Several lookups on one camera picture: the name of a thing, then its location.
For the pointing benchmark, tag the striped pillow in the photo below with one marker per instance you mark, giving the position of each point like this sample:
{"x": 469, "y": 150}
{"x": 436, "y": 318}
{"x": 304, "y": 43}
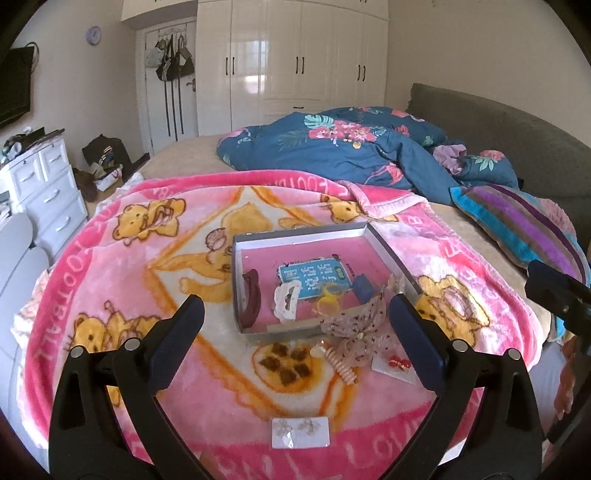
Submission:
{"x": 508, "y": 221}

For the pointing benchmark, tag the yellow bangle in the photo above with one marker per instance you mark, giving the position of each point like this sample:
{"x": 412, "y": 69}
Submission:
{"x": 333, "y": 290}

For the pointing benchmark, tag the black hanging bag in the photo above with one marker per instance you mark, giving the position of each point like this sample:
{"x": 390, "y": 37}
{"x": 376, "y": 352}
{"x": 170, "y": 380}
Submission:
{"x": 185, "y": 64}
{"x": 166, "y": 68}

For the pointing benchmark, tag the black wall television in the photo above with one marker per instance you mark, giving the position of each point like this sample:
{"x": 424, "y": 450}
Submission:
{"x": 14, "y": 87}

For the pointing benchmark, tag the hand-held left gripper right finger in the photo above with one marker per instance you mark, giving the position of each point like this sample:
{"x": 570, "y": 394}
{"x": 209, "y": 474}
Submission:
{"x": 418, "y": 344}

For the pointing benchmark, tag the blue floral duvet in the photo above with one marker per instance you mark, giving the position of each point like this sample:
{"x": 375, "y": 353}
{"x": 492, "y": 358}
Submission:
{"x": 346, "y": 152}

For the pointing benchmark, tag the green upholstered headboard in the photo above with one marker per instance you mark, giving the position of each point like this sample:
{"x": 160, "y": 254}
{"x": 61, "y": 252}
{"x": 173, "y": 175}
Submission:
{"x": 508, "y": 134}

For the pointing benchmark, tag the white earring card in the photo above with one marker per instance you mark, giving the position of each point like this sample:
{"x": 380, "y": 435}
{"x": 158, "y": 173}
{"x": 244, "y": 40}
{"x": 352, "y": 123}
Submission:
{"x": 300, "y": 432}

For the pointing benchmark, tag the pile of household clutter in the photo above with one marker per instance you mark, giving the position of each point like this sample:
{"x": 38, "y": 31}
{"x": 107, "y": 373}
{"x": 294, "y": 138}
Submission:
{"x": 27, "y": 141}

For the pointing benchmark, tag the white hanging bag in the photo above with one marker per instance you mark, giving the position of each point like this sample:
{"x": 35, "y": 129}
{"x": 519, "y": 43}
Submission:
{"x": 152, "y": 56}

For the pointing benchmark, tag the round wall clock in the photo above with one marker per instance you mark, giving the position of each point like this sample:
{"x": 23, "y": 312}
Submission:
{"x": 93, "y": 35}

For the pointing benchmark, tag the blue printed card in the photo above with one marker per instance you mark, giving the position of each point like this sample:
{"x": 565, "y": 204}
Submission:
{"x": 318, "y": 277}

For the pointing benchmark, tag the pink fluffy cushion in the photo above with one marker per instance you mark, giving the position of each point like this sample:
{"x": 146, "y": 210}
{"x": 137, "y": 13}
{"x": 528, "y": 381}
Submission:
{"x": 556, "y": 213}

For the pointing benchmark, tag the brown hair clip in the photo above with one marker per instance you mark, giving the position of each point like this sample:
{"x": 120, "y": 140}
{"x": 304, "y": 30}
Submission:
{"x": 253, "y": 300}

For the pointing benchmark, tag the dark floor bag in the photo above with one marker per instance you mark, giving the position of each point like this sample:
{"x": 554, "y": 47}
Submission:
{"x": 104, "y": 151}

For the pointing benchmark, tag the beige polka dot bow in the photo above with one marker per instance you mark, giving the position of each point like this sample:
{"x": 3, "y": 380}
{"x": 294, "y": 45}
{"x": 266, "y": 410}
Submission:
{"x": 355, "y": 333}

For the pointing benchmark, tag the white drawer cabinet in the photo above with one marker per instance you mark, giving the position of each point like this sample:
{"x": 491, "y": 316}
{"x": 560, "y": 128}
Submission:
{"x": 51, "y": 184}

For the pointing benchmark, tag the pink bear printed blanket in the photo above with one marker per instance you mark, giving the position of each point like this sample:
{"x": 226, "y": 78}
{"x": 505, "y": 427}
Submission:
{"x": 138, "y": 286}

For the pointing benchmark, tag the white glossy wardrobe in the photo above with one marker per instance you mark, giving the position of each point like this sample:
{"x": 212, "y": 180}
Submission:
{"x": 277, "y": 55}

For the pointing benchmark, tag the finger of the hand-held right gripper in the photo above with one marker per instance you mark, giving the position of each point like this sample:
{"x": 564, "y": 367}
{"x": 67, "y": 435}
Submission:
{"x": 551, "y": 284}

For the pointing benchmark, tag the lilac cloth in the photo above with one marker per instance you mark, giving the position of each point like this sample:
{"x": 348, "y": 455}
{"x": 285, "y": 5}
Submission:
{"x": 450, "y": 156}

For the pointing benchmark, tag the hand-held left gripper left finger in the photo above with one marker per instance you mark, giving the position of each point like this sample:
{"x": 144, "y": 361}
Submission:
{"x": 179, "y": 344}

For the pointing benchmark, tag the white hair claw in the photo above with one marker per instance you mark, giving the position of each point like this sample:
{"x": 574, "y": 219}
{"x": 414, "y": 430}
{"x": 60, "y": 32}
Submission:
{"x": 286, "y": 302}

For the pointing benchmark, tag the grey shallow cardboard box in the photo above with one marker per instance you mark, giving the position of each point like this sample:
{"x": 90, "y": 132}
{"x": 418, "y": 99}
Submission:
{"x": 323, "y": 249}

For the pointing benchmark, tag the red earring card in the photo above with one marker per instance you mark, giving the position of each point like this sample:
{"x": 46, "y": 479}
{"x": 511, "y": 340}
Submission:
{"x": 397, "y": 363}

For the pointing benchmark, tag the grey padded bench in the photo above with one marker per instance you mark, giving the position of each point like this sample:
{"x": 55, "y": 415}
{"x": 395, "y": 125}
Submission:
{"x": 14, "y": 277}

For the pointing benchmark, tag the white flower hair clip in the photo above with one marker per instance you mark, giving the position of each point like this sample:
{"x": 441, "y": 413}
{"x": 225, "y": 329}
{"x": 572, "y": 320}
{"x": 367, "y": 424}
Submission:
{"x": 393, "y": 282}

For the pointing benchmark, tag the white room door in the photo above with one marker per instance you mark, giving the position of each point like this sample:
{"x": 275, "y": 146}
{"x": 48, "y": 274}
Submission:
{"x": 157, "y": 121}

